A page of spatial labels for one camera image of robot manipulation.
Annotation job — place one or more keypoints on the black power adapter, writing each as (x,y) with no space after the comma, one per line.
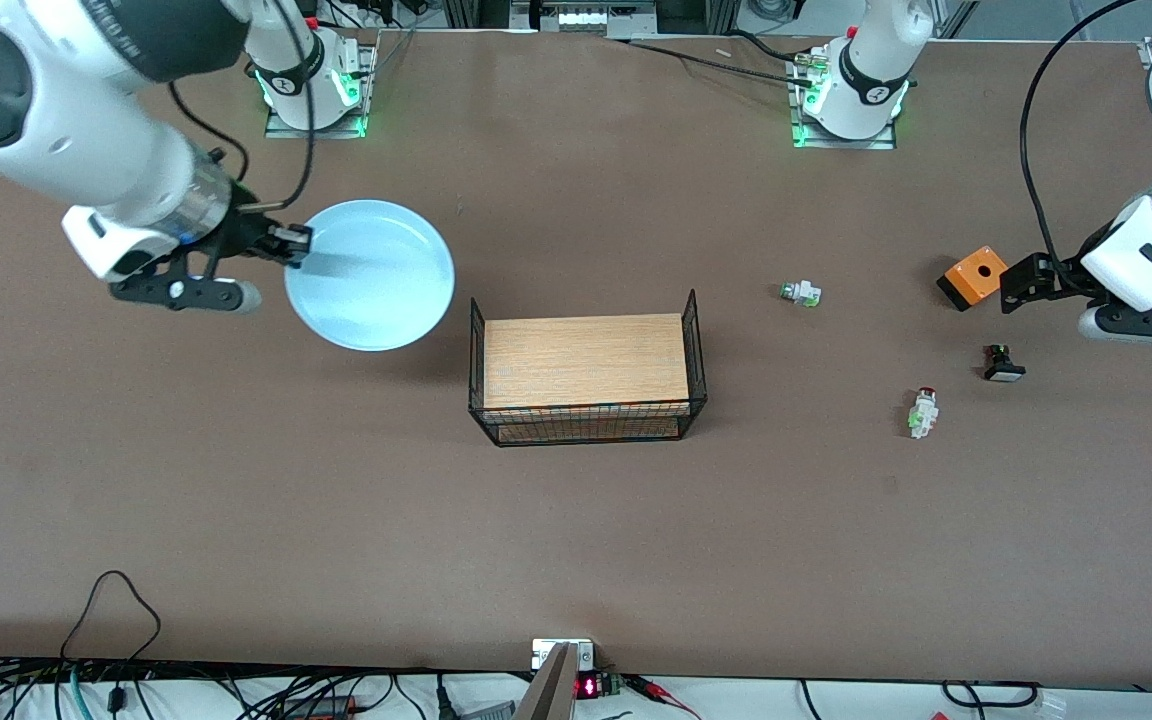
(321,708)

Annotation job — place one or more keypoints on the red digit display module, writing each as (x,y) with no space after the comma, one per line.
(588,687)

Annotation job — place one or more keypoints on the light blue round plate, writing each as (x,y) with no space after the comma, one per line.
(376,290)

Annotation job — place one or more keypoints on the red probe clip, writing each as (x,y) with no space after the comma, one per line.
(656,688)

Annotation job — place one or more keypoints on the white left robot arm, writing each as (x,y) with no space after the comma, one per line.
(866,70)

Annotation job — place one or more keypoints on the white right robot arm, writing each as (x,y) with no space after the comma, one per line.
(56,130)

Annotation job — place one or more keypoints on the grey metal bar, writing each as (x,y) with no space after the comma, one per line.
(551,690)

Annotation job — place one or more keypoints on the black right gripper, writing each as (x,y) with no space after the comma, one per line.
(244,236)

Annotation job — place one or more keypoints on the green capped white button switch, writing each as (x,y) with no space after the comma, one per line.
(804,294)

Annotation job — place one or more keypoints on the black button with white cap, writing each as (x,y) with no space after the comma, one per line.
(1004,368)

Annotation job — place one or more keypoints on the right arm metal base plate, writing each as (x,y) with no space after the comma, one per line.
(316,133)

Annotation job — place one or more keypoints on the white mounting block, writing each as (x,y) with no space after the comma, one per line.
(539,652)

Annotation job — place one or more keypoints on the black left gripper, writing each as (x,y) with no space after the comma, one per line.
(1049,273)

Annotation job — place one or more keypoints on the red capped white button switch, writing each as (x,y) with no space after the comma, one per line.
(924,412)

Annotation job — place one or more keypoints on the aluminium frame with white device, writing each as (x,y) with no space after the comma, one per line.
(581,18)

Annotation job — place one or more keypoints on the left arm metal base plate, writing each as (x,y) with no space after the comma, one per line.
(841,144)

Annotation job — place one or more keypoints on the grey box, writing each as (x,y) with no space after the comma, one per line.
(491,713)

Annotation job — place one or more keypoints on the clear plastic piece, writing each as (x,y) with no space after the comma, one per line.
(1051,708)

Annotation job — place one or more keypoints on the orange button box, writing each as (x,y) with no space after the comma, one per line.
(976,272)

